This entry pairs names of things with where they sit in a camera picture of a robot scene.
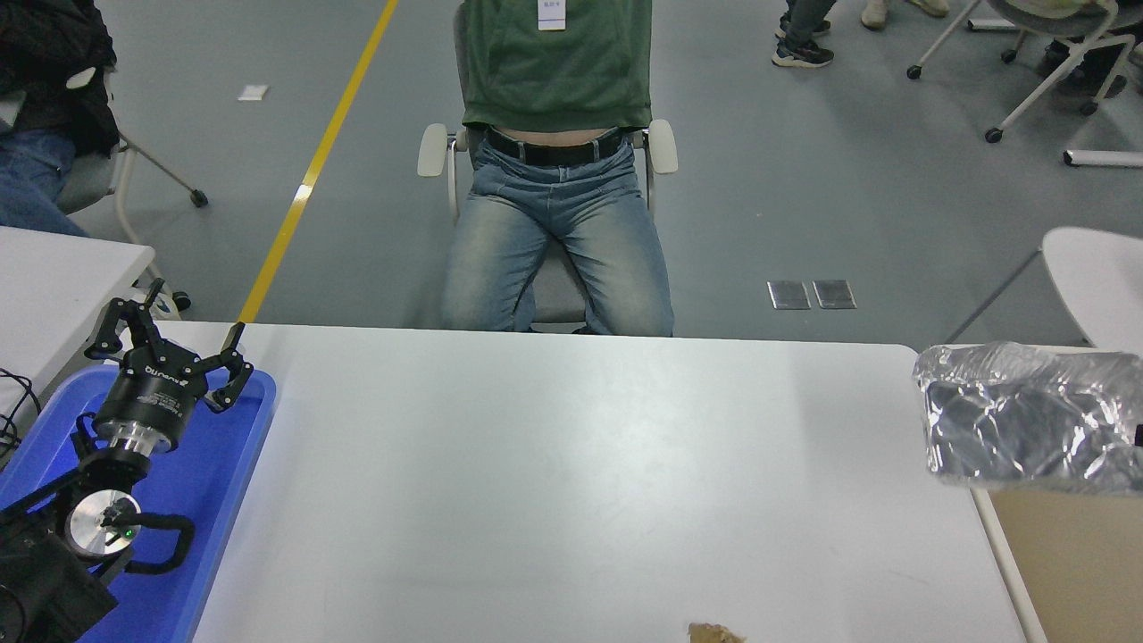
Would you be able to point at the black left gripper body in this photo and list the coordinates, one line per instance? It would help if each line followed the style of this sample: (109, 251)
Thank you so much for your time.
(150, 397)

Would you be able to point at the tan paper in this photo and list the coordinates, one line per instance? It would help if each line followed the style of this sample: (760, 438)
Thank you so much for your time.
(714, 634)

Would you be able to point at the foil tray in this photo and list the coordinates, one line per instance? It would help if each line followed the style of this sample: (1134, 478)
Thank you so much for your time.
(1027, 420)

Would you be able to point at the white side table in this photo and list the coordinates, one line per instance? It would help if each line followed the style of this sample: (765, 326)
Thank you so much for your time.
(54, 286)

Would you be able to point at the blue plastic tray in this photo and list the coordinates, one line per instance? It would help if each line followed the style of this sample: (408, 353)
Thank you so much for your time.
(214, 464)

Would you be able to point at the grey wheeled chair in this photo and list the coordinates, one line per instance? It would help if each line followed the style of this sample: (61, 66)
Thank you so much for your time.
(85, 183)

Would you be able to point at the person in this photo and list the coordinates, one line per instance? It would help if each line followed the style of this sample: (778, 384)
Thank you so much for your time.
(45, 54)
(554, 232)
(804, 55)
(1094, 71)
(884, 12)

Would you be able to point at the grey chair white armrests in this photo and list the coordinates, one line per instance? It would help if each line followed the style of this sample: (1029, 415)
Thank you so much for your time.
(431, 152)

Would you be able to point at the white ID badge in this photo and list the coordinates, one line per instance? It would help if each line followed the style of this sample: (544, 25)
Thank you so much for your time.
(552, 16)

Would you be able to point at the silver floor plate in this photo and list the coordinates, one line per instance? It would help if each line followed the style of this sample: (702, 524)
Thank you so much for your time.
(835, 294)
(789, 295)

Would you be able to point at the white rounded table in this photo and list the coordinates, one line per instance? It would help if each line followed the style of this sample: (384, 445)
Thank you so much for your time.
(1098, 277)

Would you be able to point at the large pale bin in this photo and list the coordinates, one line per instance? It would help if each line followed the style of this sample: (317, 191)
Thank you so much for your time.
(1080, 572)

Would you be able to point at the white-framed wheeled chair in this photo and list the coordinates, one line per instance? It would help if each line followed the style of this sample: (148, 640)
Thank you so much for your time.
(1045, 20)

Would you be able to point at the white bar on floor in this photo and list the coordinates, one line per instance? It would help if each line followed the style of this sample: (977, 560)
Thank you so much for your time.
(1103, 159)

